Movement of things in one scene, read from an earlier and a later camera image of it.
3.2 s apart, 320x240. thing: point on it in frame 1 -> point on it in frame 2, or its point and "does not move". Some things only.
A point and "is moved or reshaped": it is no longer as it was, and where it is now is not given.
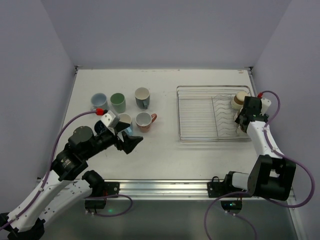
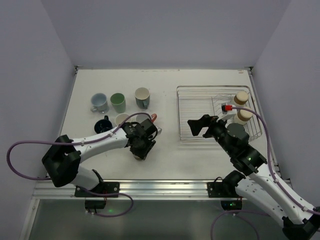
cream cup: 237,100 does not move
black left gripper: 121,141 -> 144,150
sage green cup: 118,101 does not move
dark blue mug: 98,127 does not move
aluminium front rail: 163,189 does not move
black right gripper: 243,118 -> 210,127
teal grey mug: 142,97 does not move
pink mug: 143,120 does not move
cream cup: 239,130 is moved or reshaped
